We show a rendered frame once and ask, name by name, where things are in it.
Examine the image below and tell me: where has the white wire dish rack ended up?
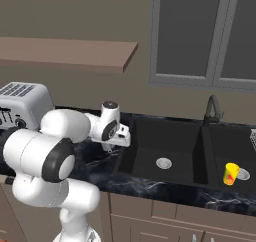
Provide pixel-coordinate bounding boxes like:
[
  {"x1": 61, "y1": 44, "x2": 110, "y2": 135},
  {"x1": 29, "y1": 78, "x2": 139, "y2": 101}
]
[{"x1": 249, "y1": 128, "x2": 256, "y2": 154}]

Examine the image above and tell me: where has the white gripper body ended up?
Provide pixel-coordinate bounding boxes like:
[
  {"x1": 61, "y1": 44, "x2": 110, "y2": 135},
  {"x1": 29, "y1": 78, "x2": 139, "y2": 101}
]
[{"x1": 105, "y1": 123, "x2": 132, "y2": 149}]

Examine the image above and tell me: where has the yellow measuring cup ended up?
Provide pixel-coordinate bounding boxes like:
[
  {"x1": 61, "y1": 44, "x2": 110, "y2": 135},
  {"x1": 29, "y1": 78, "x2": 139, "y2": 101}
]
[{"x1": 222, "y1": 162, "x2": 241, "y2": 187}]

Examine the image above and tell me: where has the silver sink drain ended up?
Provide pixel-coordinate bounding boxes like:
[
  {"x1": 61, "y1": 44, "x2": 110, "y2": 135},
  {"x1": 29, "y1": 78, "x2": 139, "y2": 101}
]
[
  {"x1": 155, "y1": 157, "x2": 173, "y2": 170},
  {"x1": 236, "y1": 168, "x2": 251, "y2": 182}
]

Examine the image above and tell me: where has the grey framed window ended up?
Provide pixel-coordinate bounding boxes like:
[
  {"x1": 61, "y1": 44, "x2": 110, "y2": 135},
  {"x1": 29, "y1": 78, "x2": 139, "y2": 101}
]
[{"x1": 148, "y1": 0, "x2": 256, "y2": 92}]

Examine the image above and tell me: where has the silver toaster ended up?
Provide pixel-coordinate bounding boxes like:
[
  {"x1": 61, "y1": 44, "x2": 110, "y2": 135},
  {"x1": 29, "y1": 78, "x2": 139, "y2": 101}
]
[{"x1": 0, "y1": 81, "x2": 55, "y2": 132}]

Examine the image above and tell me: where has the black double basin sink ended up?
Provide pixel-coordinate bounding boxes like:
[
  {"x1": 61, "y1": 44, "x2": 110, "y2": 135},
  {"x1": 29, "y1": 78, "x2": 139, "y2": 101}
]
[{"x1": 112, "y1": 114, "x2": 256, "y2": 198}]

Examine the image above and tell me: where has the thick brown wooden shelf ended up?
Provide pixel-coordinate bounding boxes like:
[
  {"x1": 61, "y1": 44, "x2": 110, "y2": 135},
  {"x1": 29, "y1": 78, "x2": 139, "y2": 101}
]
[{"x1": 0, "y1": 36, "x2": 139, "y2": 74}]

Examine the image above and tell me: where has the brown cupboard door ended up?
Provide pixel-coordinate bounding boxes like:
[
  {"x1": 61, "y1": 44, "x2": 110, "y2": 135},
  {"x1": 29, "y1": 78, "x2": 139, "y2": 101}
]
[
  {"x1": 201, "y1": 230, "x2": 256, "y2": 242},
  {"x1": 110, "y1": 213, "x2": 205, "y2": 242}
]

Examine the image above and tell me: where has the black sink tap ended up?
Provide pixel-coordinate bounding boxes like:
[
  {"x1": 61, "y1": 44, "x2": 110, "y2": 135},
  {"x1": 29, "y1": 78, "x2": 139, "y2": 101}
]
[{"x1": 202, "y1": 94, "x2": 225, "y2": 127}]

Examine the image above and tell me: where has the brown false drawer front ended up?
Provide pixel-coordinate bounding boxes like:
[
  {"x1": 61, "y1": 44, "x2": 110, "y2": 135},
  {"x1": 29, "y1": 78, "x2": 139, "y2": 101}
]
[{"x1": 109, "y1": 192, "x2": 256, "y2": 236}]

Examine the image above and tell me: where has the brown cupboard run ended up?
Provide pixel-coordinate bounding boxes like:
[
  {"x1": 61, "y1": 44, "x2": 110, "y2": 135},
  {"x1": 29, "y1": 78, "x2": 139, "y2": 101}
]
[{"x1": 0, "y1": 174, "x2": 64, "y2": 242}]

